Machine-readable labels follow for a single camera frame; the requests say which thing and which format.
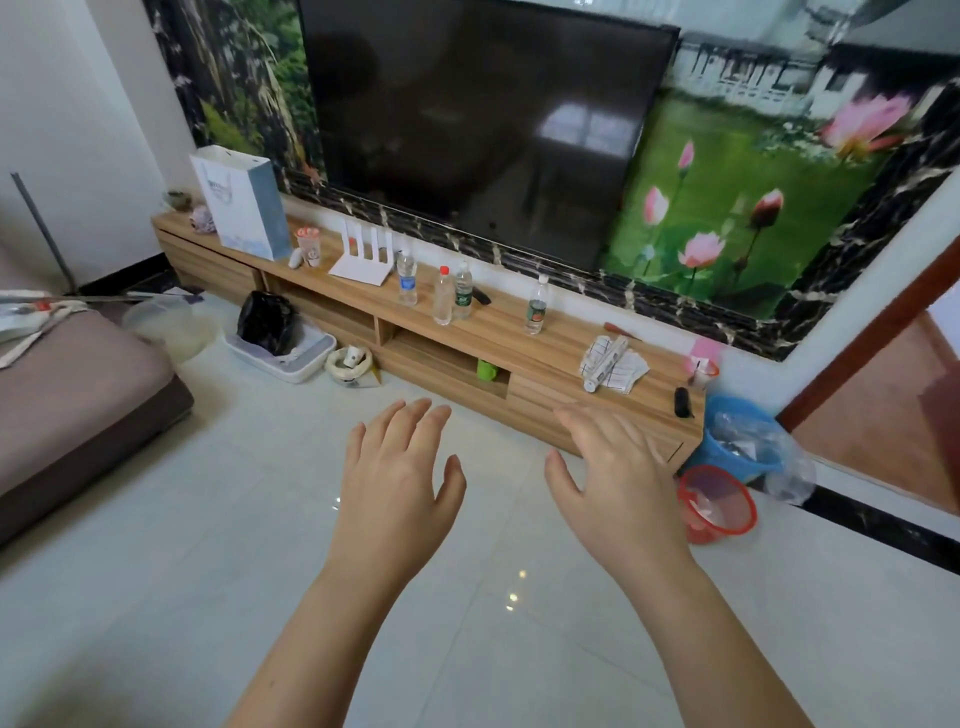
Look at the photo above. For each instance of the pink paper note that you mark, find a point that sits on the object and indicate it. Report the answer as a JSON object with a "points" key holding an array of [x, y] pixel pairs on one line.
{"points": [[706, 349]]}

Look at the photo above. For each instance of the white paper sheets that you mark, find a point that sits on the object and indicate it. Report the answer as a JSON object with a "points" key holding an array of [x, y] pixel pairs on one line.
{"points": [[626, 369]]}

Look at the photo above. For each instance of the person's left forearm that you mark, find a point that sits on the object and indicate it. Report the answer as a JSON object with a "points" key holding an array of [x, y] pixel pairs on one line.
{"points": [[315, 652]]}

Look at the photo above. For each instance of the small cup with red rim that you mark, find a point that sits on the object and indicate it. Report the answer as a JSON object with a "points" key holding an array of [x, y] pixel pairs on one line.
{"points": [[702, 373]]}

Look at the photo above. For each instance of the clear plastic basin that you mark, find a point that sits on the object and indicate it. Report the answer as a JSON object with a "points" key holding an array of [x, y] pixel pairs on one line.
{"points": [[171, 324]]}

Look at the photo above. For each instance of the black plastic bag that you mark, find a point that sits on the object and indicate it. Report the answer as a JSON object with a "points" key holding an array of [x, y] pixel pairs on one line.
{"points": [[266, 321]]}

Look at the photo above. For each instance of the clear plastic bin liner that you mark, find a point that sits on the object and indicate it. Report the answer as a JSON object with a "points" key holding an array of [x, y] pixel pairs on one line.
{"points": [[780, 457]]}

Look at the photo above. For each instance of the grey metal pole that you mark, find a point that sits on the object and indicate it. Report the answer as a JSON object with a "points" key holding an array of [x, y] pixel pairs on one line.
{"points": [[45, 234]]}

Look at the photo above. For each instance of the person's right forearm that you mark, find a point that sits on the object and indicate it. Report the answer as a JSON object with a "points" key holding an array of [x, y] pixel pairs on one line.
{"points": [[712, 645]]}

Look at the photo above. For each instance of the clear bottle green white label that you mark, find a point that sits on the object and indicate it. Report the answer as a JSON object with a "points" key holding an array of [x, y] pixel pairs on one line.
{"points": [[536, 307]]}

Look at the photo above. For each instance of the small green bowl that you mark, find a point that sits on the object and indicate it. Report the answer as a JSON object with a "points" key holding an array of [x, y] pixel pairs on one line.
{"points": [[178, 199]]}

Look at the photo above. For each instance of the black flat television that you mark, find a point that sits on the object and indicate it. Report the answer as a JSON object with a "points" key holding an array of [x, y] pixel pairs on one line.
{"points": [[480, 120]]}

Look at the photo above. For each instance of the white plastic tray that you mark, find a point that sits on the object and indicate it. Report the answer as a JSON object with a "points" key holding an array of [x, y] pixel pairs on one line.
{"points": [[289, 358]]}

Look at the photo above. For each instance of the white round appliance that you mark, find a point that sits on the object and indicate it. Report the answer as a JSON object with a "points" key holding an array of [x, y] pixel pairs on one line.
{"points": [[351, 364]]}

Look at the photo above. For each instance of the small patterned pouch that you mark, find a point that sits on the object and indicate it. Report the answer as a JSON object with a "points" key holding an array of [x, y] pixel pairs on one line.
{"points": [[202, 219]]}

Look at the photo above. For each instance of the green cup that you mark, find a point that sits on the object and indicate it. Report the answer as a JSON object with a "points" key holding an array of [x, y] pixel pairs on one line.
{"points": [[486, 370]]}

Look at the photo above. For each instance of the clear bottle red cap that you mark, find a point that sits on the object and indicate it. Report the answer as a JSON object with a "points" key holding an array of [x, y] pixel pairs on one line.
{"points": [[444, 298]]}

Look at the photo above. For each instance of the lotus flower wall mural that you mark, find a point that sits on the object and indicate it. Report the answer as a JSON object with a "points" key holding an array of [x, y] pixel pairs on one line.
{"points": [[750, 217]]}

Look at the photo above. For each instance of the patterned paper cup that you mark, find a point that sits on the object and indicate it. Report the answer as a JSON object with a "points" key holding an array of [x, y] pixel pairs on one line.
{"points": [[309, 246]]}

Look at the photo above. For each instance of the person's left thumb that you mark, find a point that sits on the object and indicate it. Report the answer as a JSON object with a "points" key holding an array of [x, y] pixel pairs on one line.
{"points": [[453, 486]]}

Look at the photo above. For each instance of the red mesh basket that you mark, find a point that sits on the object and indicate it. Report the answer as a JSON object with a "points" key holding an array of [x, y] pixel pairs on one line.
{"points": [[716, 504]]}

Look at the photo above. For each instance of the person's left middle finger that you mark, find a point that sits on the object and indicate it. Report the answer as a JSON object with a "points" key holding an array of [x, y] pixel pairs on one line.
{"points": [[405, 429]]}

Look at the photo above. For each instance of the small white remote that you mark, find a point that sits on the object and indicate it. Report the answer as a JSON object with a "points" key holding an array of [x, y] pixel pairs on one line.
{"points": [[295, 258]]}

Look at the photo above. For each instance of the blue trash bin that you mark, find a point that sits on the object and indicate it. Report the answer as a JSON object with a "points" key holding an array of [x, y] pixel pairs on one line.
{"points": [[731, 442]]}

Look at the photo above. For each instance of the black remote control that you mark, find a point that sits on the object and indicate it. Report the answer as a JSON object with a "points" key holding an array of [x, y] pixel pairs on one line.
{"points": [[481, 296]]}

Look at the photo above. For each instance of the wooden television cabinet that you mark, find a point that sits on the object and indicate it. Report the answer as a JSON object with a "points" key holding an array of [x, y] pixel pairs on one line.
{"points": [[420, 334]]}

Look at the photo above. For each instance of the brown wooden door frame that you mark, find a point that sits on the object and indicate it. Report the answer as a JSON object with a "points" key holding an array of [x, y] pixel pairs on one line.
{"points": [[870, 337]]}

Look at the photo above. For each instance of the person's left hand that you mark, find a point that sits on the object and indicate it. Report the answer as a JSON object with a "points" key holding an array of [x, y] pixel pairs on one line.
{"points": [[390, 510]]}

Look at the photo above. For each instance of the small black device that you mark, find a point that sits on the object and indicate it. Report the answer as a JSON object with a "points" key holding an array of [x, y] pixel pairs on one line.
{"points": [[682, 403]]}

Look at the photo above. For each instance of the brown sofa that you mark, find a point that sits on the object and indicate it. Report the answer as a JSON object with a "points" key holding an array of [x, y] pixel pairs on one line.
{"points": [[75, 405]]}

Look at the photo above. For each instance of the clear bottle blue label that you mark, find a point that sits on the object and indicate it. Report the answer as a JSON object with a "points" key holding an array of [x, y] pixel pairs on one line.
{"points": [[407, 281]]}

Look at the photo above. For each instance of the white and blue paper bag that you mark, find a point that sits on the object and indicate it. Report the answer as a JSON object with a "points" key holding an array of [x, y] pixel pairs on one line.
{"points": [[244, 202]]}

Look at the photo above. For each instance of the person's right hand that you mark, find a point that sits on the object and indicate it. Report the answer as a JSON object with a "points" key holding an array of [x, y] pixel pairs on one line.
{"points": [[626, 502]]}

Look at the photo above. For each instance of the person's right thumb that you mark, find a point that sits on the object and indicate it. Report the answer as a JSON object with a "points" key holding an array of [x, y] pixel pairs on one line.
{"points": [[561, 480]]}

